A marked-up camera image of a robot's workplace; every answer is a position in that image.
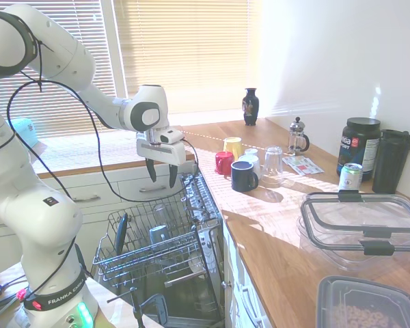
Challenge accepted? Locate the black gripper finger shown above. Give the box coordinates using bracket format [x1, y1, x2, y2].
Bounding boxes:
[168, 163, 179, 189]
[145, 157, 157, 183]

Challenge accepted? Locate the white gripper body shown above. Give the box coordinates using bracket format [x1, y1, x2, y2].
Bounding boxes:
[135, 128, 187, 167]

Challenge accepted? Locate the red mug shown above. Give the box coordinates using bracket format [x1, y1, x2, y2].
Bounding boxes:
[214, 151, 234, 176]

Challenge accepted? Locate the yellow mug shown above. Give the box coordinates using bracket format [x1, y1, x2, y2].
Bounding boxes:
[223, 137, 243, 161]

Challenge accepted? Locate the navy blue mug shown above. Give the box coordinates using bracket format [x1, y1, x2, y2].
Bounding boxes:
[230, 160, 260, 193]

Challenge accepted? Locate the stainless steel dishwasher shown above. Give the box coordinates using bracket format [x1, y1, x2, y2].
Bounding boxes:
[95, 170, 227, 328]

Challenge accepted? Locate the large white mug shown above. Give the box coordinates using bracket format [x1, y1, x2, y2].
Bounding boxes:
[238, 154, 262, 180]

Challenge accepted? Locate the clear drinking glass in rack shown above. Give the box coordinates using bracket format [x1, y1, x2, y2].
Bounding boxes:
[152, 203, 170, 226]

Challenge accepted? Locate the black plate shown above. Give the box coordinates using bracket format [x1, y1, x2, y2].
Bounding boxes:
[113, 212, 129, 256]

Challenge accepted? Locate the clear tall glass tumbler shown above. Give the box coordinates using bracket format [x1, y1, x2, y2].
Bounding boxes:
[261, 146, 284, 189]

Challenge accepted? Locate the dark blue painted vase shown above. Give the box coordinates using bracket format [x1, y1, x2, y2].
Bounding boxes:
[241, 87, 260, 126]

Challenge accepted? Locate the wide window blind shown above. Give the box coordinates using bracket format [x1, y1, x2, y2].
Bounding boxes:
[112, 0, 264, 115]

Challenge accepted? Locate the narrow window blind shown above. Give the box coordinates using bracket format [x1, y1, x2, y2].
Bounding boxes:
[18, 0, 119, 139]

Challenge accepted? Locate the glass French press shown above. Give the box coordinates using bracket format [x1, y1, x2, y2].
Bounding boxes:
[288, 116, 310, 156]

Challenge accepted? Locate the white cabinet under counter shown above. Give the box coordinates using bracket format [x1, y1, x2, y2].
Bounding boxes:
[221, 218, 271, 328]

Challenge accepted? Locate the printed paper leaflet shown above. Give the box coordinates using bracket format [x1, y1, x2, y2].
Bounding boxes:
[282, 155, 325, 176]

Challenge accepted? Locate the light blue cloth mitt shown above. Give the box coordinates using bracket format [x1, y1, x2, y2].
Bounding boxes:
[5, 118, 49, 159]

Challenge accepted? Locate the white drink can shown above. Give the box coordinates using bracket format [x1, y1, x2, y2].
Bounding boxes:
[338, 162, 364, 192]

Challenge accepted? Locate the clear plastic container with lid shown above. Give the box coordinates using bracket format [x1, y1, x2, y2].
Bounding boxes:
[296, 215, 410, 273]
[300, 190, 410, 245]

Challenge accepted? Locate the black protein powder tub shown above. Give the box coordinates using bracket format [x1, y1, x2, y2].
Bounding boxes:
[337, 117, 382, 182]

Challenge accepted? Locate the black shaker bottle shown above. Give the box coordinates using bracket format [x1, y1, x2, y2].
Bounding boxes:
[372, 128, 410, 195]

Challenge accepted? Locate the grey container with cereal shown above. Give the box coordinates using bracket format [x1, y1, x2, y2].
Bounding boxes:
[316, 275, 410, 328]

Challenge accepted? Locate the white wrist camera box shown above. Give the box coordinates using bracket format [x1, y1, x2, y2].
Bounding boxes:
[159, 128, 186, 145]

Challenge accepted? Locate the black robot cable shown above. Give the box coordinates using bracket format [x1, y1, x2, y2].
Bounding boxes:
[5, 33, 200, 204]

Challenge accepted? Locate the wire dishwasher rack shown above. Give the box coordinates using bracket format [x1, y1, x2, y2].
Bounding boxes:
[92, 172, 223, 291]

